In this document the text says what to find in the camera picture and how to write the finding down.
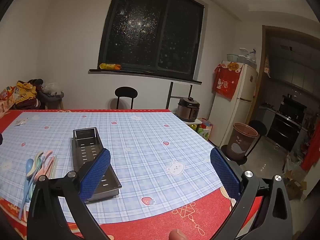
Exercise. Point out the black kitchen stove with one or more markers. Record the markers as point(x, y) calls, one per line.
point(287, 125)

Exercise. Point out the stacked bowls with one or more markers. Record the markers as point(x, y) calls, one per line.
point(232, 58)

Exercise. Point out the red hanging cloth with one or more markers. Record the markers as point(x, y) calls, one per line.
point(311, 150)

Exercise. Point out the dark window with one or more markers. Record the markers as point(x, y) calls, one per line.
point(150, 25)

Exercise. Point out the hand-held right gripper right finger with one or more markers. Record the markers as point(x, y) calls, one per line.
point(223, 172)

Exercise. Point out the colourful toy box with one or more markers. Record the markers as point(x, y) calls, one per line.
point(205, 130)

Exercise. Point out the cardboard box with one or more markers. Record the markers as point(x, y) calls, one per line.
point(296, 185)

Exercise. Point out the dark windowsill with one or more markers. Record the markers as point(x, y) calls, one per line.
point(150, 74)

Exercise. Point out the red printed cloth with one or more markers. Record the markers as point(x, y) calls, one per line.
point(226, 82)

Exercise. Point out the clear plastic bags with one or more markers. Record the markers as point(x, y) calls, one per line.
point(248, 57)

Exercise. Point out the brown rice cooker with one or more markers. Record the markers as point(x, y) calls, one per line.
point(188, 110)

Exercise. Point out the steel utensil tray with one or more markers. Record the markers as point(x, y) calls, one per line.
point(85, 147)

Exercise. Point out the blue plaid table mat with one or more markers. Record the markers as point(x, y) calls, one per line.
point(150, 135)

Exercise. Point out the red snack bag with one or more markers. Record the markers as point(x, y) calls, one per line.
point(6, 100)

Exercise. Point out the brown trash bin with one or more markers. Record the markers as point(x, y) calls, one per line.
point(241, 142)

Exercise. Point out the yellow snack packet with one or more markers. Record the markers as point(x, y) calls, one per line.
point(110, 66)

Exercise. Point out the grey stool with plastic bag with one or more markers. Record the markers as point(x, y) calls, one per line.
point(53, 97)

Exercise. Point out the black round-back chair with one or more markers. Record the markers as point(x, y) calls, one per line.
point(126, 92)

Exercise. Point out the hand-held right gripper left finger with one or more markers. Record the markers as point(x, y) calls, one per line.
point(96, 170)

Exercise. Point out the small white side table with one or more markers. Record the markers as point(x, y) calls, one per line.
point(195, 121)

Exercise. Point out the grey kitchen cabinets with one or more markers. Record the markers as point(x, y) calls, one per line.
point(295, 70)

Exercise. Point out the small white card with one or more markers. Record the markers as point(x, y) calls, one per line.
point(20, 122)

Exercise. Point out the blue spoon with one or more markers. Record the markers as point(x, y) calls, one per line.
point(30, 167)

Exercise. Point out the white refrigerator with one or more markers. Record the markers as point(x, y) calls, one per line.
point(237, 112)

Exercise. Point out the pile of clothes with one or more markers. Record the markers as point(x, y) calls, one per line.
point(26, 92)

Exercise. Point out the black metal chair frame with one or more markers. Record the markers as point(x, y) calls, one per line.
point(170, 95)

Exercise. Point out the person's right hand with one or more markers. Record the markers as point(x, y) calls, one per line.
point(177, 235)

